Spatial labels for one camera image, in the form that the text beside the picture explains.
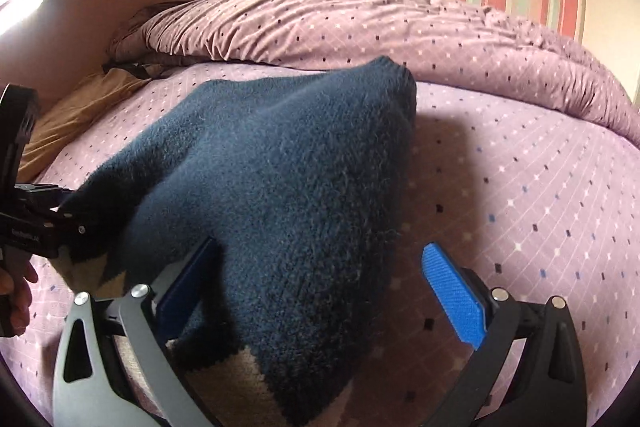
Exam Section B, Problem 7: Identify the navy argyle knit sweater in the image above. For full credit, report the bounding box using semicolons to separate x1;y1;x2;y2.
62;56;416;426

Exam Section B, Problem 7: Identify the person's left hand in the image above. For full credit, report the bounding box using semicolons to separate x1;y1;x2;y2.
1;259;38;337

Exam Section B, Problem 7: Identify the purple dotted folded duvet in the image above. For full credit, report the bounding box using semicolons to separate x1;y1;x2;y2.
107;0;639;142

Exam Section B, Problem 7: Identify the tan pillow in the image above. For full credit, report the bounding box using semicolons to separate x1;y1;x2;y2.
17;67;154;183

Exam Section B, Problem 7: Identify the purple dotted bed sheet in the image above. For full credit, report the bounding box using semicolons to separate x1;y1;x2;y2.
1;63;639;426

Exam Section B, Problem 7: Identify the pink padded headboard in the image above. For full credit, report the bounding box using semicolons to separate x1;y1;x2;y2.
1;0;189;112

